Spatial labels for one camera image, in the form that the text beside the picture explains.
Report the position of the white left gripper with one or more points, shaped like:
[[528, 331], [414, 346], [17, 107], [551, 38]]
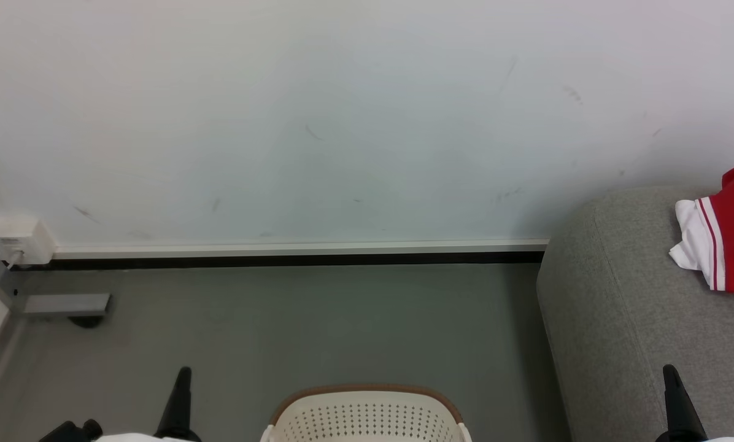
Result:
[[134, 438]]

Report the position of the cream perforated laundry basket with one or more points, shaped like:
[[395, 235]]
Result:
[[367, 417]]

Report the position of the grey fabric sofa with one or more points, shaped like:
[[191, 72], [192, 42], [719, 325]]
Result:
[[625, 307]]

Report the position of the black caster foot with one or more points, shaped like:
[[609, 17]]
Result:
[[86, 321]]

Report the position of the white and black baseboard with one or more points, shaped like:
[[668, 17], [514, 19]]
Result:
[[299, 252]]

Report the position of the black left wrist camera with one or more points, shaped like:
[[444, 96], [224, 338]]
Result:
[[72, 431]]

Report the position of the grey metal frame leg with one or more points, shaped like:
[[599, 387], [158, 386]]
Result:
[[66, 304]]

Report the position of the white wall power socket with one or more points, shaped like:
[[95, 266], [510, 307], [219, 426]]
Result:
[[20, 236]]

